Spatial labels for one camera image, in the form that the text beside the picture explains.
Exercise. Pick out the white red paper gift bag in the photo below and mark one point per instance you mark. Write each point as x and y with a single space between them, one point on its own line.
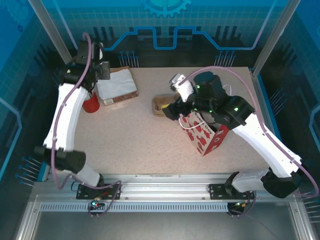
202 135

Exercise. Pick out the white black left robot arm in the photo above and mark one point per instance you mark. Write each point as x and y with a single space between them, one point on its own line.
67 110

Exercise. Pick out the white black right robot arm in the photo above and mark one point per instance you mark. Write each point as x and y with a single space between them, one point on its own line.
262 142

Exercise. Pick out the stack of cardboard cup carriers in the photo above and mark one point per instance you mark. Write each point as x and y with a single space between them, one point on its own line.
158 105

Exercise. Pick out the red cup holder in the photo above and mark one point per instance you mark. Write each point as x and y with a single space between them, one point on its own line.
91 105

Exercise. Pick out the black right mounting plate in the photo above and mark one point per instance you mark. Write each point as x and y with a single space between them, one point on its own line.
217 191

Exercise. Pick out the black mounting plate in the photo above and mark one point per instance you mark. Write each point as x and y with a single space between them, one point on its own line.
110 191
217 191

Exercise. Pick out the small LED connector board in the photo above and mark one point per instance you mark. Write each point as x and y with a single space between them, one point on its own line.
242 204
96 204

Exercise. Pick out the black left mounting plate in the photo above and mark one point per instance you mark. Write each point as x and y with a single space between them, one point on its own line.
110 191

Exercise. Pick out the left aluminium frame post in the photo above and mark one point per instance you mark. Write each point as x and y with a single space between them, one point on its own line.
53 37

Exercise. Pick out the aluminium frame post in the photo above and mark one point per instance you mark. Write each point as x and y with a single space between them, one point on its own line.
53 37
275 37

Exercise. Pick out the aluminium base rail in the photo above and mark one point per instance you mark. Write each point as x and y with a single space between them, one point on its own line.
165 185

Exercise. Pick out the right aluminium frame post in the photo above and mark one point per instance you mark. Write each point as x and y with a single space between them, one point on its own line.
275 37

